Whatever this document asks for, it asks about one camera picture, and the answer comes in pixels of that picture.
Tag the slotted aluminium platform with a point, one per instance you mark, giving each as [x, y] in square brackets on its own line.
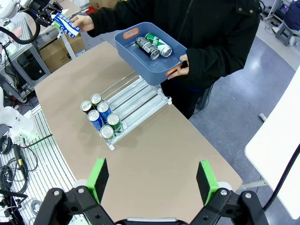
[51, 164]

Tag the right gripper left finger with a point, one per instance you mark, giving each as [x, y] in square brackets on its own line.
[99, 180]

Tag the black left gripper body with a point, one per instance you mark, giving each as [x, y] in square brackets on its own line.
[41, 7]

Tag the black computer case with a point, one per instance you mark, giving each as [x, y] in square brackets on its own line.
[31, 68]

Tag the black handheld controller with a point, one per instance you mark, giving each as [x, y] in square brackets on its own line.
[20, 159]

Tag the person's left hand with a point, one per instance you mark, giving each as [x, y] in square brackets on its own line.
[185, 72]

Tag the person's right hand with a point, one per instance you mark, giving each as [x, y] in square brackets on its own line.
[83, 23]

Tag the small white floor object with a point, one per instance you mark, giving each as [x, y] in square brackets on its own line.
[262, 116]

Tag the large cardboard box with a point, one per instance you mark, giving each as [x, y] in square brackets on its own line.
[56, 56]

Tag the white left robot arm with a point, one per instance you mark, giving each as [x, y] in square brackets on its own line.
[7, 9]

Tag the white can dispenser rack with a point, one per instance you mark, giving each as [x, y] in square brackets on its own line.
[140, 98]

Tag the black Pepsi can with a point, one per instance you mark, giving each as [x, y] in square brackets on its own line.
[86, 106]
[145, 47]
[96, 98]

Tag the blue Pocari Sweat can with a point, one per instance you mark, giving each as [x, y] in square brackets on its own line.
[95, 119]
[103, 110]
[68, 27]

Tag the grey stool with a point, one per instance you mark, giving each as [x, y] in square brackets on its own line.
[284, 32]

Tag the aluminium frame shelf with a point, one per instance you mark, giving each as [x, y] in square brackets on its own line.
[39, 59]

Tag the seated background person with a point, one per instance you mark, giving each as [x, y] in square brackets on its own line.
[293, 14]

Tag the person in black jacket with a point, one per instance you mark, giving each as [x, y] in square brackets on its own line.
[199, 23]

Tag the person's left forearm black sleeve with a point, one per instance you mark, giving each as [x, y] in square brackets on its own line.
[211, 61]

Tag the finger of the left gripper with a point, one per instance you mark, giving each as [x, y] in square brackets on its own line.
[47, 21]
[55, 7]

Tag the white desk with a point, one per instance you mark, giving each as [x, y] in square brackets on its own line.
[276, 140]

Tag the green Chilsung cider can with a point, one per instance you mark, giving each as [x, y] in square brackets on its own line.
[157, 42]
[113, 120]
[107, 132]

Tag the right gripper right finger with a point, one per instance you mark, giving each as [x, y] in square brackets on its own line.
[206, 182]

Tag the person's right forearm black sleeve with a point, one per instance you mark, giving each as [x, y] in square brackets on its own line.
[107, 18]

